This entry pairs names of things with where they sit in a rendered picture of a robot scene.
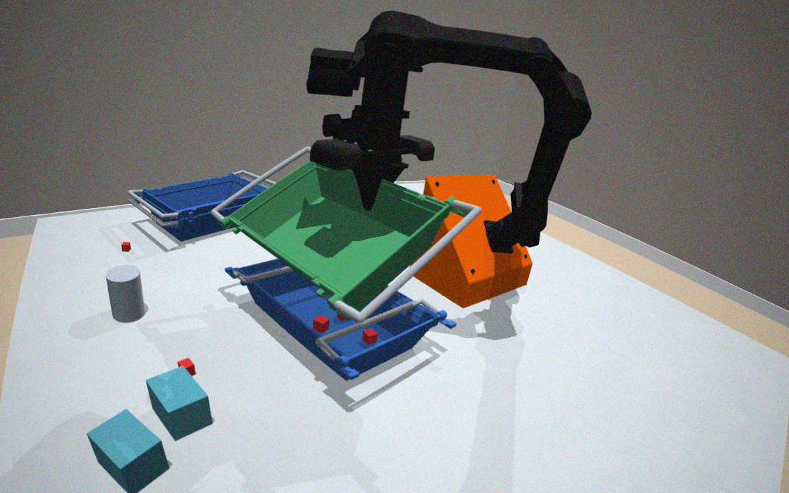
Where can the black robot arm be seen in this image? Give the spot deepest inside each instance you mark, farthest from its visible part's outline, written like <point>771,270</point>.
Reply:
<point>399,42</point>

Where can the dark grey cylinder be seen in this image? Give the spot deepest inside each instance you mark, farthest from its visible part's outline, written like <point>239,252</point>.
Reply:
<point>125,293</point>

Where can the green plastic tray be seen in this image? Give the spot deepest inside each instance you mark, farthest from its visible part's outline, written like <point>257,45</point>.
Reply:
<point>313,221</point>

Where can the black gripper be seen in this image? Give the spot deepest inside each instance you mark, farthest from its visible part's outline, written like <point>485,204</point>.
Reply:
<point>379,130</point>

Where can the light blue cube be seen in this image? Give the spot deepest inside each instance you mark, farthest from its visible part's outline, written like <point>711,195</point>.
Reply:
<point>179,402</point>
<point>131,454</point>

